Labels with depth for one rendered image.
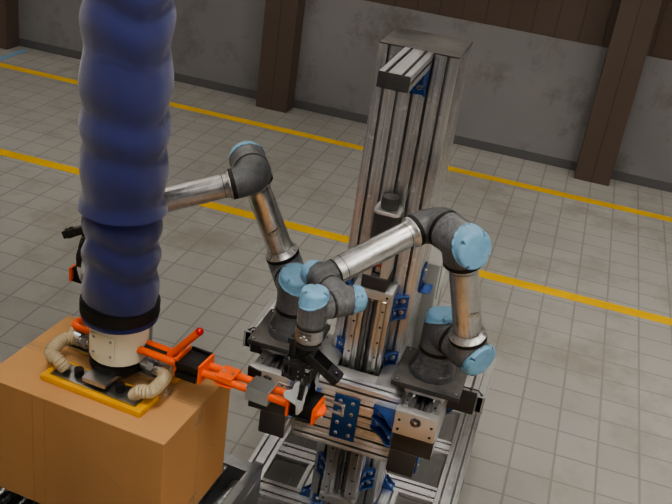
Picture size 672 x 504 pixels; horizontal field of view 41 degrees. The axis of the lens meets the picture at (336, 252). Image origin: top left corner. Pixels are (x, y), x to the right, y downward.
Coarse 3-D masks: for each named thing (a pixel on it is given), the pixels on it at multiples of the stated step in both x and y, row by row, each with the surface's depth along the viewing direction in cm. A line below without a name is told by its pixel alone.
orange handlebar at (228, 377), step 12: (72, 324) 265; (144, 348) 258; (168, 348) 259; (168, 360) 255; (204, 372) 252; (228, 372) 252; (216, 384) 251; (228, 384) 249; (240, 384) 248; (276, 396) 246; (324, 408) 244
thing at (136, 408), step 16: (48, 368) 263; (80, 368) 260; (64, 384) 258; (80, 384) 258; (112, 384) 260; (128, 384) 261; (96, 400) 255; (112, 400) 254; (128, 400) 254; (144, 400) 256
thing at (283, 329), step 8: (280, 312) 296; (272, 320) 300; (280, 320) 297; (288, 320) 296; (296, 320) 296; (272, 328) 301; (280, 328) 297; (288, 328) 296; (272, 336) 300; (280, 336) 297; (288, 336) 297
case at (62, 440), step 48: (48, 336) 281; (0, 384) 258; (48, 384) 260; (144, 384) 266; (192, 384) 269; (0, 432) 266; (48, 432) 258; (96, 432) 251; (144, 432) 246; (192, 432) 260; (0, 480) 275; (48, 480) 266; (96, 480) 258; (144, 480) 251; (192, 480) 271
